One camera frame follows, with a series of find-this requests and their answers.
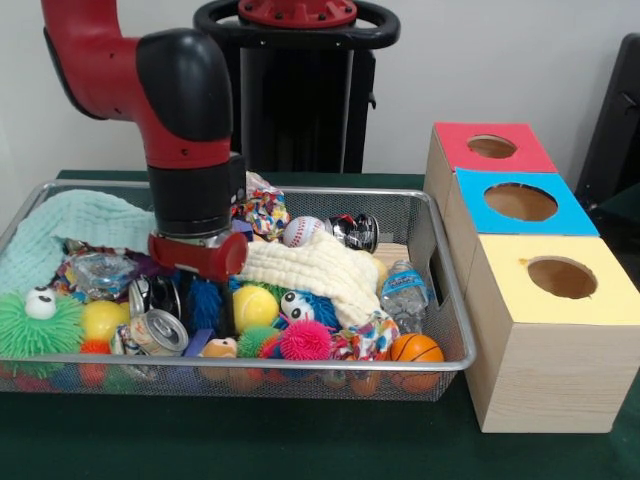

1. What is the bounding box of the crushed black drink can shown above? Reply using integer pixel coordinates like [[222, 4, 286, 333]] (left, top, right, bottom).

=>
[[324, 213, 380, 254]]

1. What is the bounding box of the cream yellow cloth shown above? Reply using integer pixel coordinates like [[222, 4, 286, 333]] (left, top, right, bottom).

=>
[[239, 232, 389, 331]]

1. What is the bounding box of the dark green table cloth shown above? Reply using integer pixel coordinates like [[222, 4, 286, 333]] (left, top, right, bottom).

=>
[[0, 169, 640, 480], [589, 192, 640, 242]]

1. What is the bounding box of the crushed silver drink can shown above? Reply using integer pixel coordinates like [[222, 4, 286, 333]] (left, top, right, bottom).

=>
[[109, 308, 190, 357]]

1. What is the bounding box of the orange toy basketball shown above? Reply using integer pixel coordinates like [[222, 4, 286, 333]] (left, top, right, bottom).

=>
[[388, 332, 445, 363]]

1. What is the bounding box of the pink spiky ball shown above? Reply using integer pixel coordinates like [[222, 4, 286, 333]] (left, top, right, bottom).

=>
[[279, 319, 334, 361]]

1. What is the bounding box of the plain blue spiky ball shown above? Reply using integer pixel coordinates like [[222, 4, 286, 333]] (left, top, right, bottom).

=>
[[187, 278, 224, 331]]

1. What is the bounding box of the green spiky ball with eyes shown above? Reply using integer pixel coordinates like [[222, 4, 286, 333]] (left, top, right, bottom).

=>
[[0, 285, 86, 371]]

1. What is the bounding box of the wooden box with three holes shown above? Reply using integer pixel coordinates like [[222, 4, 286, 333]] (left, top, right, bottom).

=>
[[422, 121, 640, 435]]

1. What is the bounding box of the mint green cloth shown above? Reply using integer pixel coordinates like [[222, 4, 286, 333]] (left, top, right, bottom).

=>
[[0, 189, 156, 296]]

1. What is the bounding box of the crushed clear water bottle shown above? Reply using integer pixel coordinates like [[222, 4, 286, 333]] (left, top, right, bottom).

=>
[[379, 258, 434, 334]]

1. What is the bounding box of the shallow metal mesh bin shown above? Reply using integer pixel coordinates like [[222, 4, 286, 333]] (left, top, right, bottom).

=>
[[0, 179, 477, 404]]

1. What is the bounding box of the white toy baseball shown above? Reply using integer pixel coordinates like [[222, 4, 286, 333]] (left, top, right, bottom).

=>
[[283, 216, 326, 249]]

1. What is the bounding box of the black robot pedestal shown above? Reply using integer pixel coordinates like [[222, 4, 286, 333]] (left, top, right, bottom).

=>
[[193, 0, 401, 174]]

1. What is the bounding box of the smooth yellow ball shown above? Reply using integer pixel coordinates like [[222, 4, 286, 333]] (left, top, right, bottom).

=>
[[233, 284, 280, 331]]

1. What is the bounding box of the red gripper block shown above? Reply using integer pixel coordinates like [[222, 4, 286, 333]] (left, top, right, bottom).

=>
[[147, 232, 250, 335]]

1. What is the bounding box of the black upright panel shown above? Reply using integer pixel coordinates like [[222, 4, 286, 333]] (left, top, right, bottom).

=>
[[574, 33, 640, 201]]

